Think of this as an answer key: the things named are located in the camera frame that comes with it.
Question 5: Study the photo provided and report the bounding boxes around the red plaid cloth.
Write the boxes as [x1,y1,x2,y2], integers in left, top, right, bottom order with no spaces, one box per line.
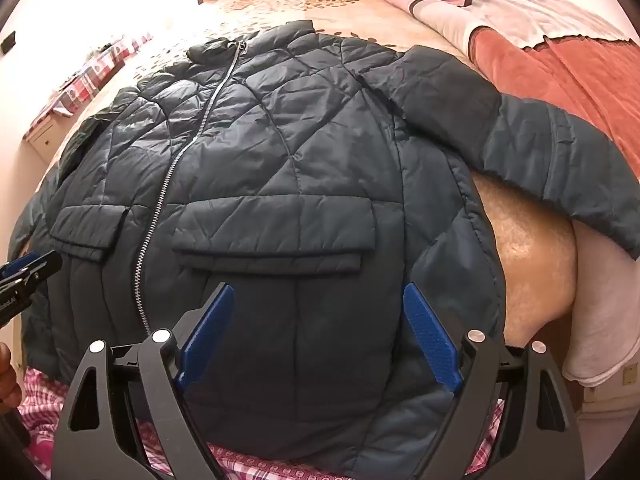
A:
[32,34,152,126]

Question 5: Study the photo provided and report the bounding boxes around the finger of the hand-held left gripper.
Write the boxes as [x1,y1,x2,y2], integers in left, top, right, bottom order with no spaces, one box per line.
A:
[0,250,63,291]

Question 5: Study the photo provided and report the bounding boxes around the person's bare leg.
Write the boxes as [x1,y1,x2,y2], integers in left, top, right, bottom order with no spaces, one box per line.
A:
[472,170,581,361]

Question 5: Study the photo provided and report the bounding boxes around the pink plaid bed sheet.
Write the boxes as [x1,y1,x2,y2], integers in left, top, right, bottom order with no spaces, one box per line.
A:
[17,365,506,480]

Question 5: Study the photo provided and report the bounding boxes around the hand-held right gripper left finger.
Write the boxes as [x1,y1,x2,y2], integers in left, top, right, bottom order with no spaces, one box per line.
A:
[50,282,236,480]

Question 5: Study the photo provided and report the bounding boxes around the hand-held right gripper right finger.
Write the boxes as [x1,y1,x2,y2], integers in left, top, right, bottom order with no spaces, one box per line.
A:
[395,282,586,480]

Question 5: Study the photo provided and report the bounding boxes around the person's white shorts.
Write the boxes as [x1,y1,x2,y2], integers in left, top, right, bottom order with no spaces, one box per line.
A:
[562,220,640,389]

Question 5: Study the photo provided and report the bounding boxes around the dark teal quilted jacket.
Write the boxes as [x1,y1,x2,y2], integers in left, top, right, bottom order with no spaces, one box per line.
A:
[15,20,640,466]

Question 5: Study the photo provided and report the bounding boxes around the pink and red blanket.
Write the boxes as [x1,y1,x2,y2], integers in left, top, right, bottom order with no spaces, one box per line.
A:
[375,0,640,171]

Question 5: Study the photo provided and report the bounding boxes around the person's left hand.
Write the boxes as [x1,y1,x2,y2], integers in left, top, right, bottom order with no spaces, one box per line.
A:
[0,342,22,411]

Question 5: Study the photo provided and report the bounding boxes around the white nightstand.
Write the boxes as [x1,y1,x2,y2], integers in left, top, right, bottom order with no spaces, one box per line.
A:
[27,109,69,166]

